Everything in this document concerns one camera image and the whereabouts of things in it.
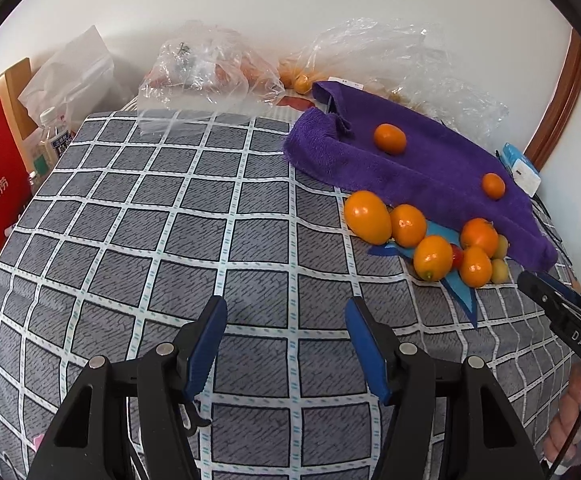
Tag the clear plastic bottle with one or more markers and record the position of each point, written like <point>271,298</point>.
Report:
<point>40,157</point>
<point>55,132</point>

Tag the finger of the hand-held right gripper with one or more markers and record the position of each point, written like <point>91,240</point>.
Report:
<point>537,285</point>

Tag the white label sticker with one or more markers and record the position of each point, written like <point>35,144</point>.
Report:
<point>345,82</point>

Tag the orange mandarin with green stem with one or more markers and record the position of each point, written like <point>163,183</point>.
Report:
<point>479,235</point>

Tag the grey checked bedsheet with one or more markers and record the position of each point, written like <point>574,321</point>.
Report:
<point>170,240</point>

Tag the small yellow longan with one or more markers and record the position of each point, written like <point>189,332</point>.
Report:
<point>500,271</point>
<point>502,246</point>

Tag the brown cardboard box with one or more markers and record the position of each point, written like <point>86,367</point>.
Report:
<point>13,80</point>

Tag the purple towel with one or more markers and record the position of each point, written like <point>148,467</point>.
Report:
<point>435,170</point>

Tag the white plastic bag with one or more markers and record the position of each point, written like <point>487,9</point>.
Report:
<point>70,80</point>

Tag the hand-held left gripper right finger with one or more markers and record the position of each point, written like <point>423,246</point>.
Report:
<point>368,350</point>

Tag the person's right hand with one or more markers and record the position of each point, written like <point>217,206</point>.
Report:
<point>567,410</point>

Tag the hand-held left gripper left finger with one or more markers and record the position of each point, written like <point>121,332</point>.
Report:
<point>205,345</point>

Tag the red cherry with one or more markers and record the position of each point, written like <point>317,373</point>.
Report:
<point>457,256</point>

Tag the large oval orange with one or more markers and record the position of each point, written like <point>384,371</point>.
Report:
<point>368,215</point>

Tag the brown wooden door frame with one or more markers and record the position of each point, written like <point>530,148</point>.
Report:
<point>565,90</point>

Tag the blue white tissue pack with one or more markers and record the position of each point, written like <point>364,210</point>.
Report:
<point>522,170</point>

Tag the small orange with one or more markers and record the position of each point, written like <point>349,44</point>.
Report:
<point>433,257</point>
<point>286,77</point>
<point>302,83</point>
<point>408,225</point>
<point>390,138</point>
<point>493,185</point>
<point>475,267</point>

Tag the clear plastic bag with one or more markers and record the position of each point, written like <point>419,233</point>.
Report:
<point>195,75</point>
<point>450,100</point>
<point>350,45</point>

